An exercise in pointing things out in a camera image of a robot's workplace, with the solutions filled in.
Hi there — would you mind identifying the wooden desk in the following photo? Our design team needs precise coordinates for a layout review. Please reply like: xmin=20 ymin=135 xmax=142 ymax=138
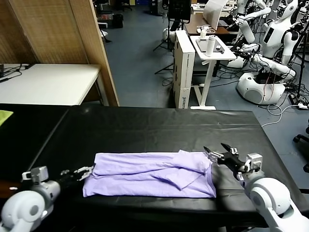
xmin=0 ymin=0 xmax=120 ymax=107

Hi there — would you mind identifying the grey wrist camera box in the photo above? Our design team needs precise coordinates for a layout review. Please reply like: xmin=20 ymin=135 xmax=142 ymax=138
xmin=243 ymin=153 xmax=263 ymax=174
xmin=21 ymin=166 xmax=49 ymax=186

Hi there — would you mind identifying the yellow-green cloth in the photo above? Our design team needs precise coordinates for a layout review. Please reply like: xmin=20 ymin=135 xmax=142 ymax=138
xmin=0 ymin=110 xmax=14 ymax=127

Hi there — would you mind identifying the white side table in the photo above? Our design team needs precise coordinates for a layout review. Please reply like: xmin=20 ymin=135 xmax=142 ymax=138
xmin=190 ymin=35 xmax=238 ymax=111

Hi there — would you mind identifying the black office chair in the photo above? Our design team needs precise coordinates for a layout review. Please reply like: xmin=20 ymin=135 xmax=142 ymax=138
xmin=293 ymin=133 xmax=309 ymax=174

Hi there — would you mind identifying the white desk table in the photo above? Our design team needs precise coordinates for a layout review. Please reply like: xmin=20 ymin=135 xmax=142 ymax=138
xmin=0 ymin=63 xmax=102 ymax=107

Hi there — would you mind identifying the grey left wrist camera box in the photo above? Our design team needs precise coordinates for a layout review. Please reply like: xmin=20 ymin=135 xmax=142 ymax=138
xmin=21 ymin=166 xmax=49 ymax=186

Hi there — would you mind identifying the white desk gadget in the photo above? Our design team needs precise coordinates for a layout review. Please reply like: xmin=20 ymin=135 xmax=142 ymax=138
xmin=197 ymin=25 xmax=216 ymax=41

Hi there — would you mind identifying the black monitor tripod stand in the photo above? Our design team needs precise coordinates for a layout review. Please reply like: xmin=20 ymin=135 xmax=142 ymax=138
xmin=153 ymin=18 xmax=185 ymax=75

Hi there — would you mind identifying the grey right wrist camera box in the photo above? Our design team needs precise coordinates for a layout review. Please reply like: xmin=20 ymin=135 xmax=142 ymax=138
xmin=243 ymin=153 xmax=263 ymax=174

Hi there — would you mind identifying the white floor cable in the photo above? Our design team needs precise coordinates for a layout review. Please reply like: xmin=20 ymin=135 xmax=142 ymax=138
xmin=261 ymin=102 xmax=302 ymax=128

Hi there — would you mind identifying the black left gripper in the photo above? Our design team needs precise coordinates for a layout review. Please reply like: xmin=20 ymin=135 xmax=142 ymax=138
xmin=57 ymin=164 xmax=95 ymax=189

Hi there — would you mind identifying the black table cover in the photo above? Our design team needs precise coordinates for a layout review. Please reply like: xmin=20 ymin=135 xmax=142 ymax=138
xmin=20 ymin=105 xmax=304 ymax=232
xmin=0 ymin=103 xmax=70 ymax=184

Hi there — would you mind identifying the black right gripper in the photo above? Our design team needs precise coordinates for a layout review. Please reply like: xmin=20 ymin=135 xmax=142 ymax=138
xmin=203 ymin=143 xmax=246 ymax=174

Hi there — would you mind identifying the purple printed t-shirt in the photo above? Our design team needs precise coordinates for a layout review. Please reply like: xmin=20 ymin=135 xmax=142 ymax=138
xmin=82 ymin=149 xmax=216 ymax=199

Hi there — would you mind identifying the black monitor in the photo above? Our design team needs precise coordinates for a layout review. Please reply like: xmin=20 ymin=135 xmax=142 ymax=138
xmin=168 ymin=0 xmax=193 ymax=24

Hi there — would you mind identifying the black desk cable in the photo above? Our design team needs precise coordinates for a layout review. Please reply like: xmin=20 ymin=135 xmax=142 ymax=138
xmin=0 ymin=63 xmax=37 ymax=84

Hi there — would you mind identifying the white curved panel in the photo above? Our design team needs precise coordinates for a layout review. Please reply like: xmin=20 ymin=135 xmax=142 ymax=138
xmin=203 ymin=0 xmax=228 ymax=31

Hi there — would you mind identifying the white round base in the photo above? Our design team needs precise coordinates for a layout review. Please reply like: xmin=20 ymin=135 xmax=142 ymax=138
xmin=162 ymin=28 xmax=177 ymax=41

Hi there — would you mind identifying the tall black tripod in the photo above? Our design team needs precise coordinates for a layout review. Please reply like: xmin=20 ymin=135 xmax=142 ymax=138
xmin=288 ymin=23 xmax=309 ymax=99

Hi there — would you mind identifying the white humanoid robot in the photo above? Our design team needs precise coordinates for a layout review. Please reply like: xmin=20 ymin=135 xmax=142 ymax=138
xmin=236 ymin=0 xmax=302 ymax=105
xmin=226 ymin=0 xmax=272 ymax=68

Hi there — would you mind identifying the white bottle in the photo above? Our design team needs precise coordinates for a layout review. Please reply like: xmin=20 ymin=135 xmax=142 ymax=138
xmin=205 ymin=35 xmax=216 ymax=57

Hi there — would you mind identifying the tall white cardboard box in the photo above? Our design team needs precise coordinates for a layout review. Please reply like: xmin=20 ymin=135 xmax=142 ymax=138
xmin=172 ymin=30 xmax=196 ymax=109

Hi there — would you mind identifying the black trash bin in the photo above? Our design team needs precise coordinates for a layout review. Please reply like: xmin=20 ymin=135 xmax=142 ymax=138
xmin=112 ymin=14 xmax=125 ymax=29

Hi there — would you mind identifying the grey tablet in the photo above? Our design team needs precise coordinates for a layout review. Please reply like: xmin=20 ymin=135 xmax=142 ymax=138
xmin=195 ymin=38 xmax=226 ymax=53

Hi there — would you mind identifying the brown desk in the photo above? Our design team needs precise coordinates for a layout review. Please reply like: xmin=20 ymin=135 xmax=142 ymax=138
xmin=184 ymin=13 xmax=239 ymax=36

